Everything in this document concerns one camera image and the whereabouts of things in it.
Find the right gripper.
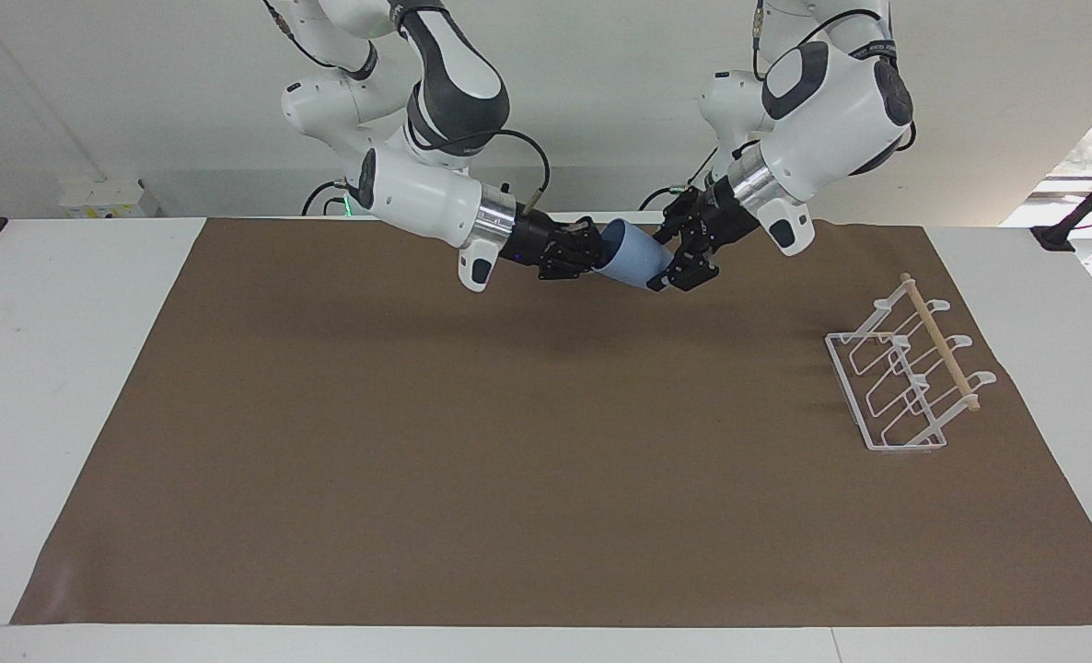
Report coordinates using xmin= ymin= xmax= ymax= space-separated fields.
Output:
xmin=506 ymin=208 xmax=607 ymax=282

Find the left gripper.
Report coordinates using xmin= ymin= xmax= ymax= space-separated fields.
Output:
xmin=646 ymin=179 xmax=761 ymax=294

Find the blue cup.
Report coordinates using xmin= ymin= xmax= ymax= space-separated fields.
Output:
xmin=591 ymin=218 xmax=675 ymax=292

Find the white socket box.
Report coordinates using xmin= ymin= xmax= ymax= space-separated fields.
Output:
xmin=58 ymin=179 xmax=162 ymax=220

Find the black cable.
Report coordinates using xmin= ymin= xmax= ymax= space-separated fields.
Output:
xmin=301 ymin=179 xmax=355 ymax=218
xmin=406 ymin=127 xmax=553 ymax=219
xmin=637 ymin=145 xmax=724 ymax=214

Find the white wire cup holder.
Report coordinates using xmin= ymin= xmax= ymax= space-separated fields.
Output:
xmin=824 ymin=272 xmax=999 ymax=455

